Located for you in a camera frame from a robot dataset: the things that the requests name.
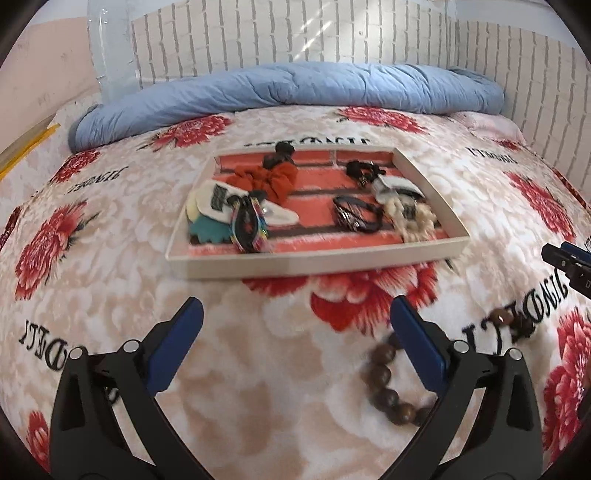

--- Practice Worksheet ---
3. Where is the white tray brick-pattern base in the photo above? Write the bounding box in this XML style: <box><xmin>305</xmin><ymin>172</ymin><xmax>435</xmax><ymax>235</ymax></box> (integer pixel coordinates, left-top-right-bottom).
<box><xmin>165</xmin><ymin>145</ymin><xmax>470</xmax><ymax>280</ymax></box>

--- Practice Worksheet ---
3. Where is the orange fabric scrunchie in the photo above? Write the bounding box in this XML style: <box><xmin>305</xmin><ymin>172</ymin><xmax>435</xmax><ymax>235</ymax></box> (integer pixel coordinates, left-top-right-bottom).
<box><xmin>224</xmin><ymin>162</ymin><xmax>298</xmax><ymax>205</ymax></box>

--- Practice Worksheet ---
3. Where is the black scrunchie with charm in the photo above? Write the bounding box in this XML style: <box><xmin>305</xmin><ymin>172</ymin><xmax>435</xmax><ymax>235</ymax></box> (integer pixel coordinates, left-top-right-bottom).
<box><xmin>346</xmin><ymin>160</ymin><xmax>386</xmax><ymax>188</ymax></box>

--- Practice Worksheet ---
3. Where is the blue folded quilt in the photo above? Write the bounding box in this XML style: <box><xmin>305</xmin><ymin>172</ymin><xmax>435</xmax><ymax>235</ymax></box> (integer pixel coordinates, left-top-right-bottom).
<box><xmin>68</xmin><ymin>62</ymin><xmax>505</xmax><ymax>153</ymax></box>

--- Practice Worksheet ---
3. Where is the floral plush bed blanket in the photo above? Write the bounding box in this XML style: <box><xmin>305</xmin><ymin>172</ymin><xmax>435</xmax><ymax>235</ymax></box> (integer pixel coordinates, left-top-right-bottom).
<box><xmin>1</xmin><ymin>101</ymin><xmax>590</xmax><ymax>479</ymax></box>

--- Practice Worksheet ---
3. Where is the cream shell bracelet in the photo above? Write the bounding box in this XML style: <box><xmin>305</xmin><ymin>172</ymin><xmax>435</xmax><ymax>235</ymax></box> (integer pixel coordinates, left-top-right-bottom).
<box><xmin>383</xmin><ymin>195</ymin><xmax>440</xmax><ymax>243</ymax></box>

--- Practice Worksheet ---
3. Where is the clear plastic bag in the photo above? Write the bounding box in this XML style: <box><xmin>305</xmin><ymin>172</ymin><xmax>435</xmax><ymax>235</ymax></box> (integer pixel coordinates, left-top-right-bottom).
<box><xmin>87</xmin><ymin>0</ymin><xmax>140</xmax><ymax>104</ymax></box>

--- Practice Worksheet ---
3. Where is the black leather wrap bracelet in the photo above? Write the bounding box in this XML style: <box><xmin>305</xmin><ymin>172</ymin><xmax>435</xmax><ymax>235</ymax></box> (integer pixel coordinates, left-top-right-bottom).
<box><xmin>330</xmin><ymin>194</ymin><xmax>386</xmax><ymax>234</ymax></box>

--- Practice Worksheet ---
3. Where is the felt hair clip set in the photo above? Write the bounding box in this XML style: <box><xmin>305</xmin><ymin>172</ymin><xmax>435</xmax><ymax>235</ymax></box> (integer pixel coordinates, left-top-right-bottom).
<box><xmin>185</xmin><ymin>180</ymin><xmax>300</xmax><ymax>245</ymax></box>

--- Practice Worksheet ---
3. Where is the white watch band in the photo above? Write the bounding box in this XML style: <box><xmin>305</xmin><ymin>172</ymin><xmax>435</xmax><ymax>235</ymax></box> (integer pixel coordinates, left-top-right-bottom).
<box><xmin>370</xmin><ymin>175</ymin><xmax>425</xmax><ymax>205</ymax></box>

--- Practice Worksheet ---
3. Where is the brown wooden bead bracelet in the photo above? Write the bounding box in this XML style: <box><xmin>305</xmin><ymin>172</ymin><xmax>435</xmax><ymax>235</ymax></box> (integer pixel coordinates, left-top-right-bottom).
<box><xmin>358</xmin><ymin>307</ymin><xmax>532</xmax><ymax>428</ymax></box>

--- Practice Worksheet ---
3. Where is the yellow wooden strip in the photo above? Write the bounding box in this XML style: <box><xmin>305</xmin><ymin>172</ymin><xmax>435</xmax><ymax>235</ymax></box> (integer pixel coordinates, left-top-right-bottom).
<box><xmin>0</xmin><ymin>115</ymin><xmax>60</xmax><ymax>180</ymax></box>

